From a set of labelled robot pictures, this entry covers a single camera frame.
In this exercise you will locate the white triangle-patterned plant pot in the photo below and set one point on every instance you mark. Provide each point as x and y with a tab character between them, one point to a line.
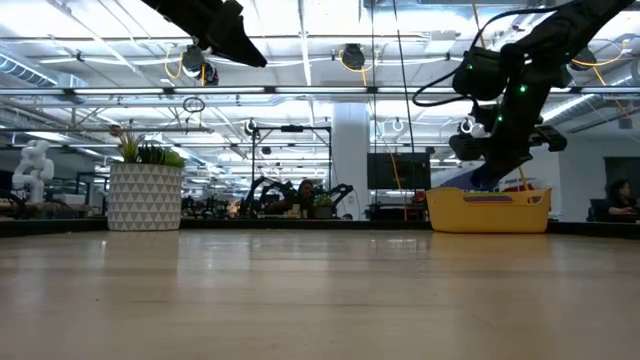
145	200

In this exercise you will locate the green succulent plant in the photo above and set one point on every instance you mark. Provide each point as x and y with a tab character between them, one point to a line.
150	152

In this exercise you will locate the person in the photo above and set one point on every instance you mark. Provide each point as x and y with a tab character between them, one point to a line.
304	192
620	195

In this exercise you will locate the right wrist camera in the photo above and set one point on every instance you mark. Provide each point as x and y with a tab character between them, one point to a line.
480	75

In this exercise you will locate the small background plant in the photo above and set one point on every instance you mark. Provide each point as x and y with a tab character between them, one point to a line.
323	201

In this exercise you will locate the yellow plastic basket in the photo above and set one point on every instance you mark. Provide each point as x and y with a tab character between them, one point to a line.
480	217

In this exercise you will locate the black wall monitor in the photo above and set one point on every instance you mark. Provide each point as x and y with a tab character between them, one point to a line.
400	172

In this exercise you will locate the black metal frame stand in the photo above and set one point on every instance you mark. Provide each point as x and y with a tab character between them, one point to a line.
292	128

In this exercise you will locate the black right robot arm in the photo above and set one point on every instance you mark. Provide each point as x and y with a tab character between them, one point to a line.
575	30

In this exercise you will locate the white robot figure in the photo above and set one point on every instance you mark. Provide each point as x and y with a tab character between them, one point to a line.
32	170

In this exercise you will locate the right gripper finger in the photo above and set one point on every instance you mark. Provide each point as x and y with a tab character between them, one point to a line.
495	177

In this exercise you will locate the black aluminium table frame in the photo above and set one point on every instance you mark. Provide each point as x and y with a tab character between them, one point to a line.
250	224

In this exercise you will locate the black background robot arm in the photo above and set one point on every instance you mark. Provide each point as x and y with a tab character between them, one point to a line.
342	191
260	187

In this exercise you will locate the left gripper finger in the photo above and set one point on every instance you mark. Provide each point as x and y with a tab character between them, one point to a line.
235	40

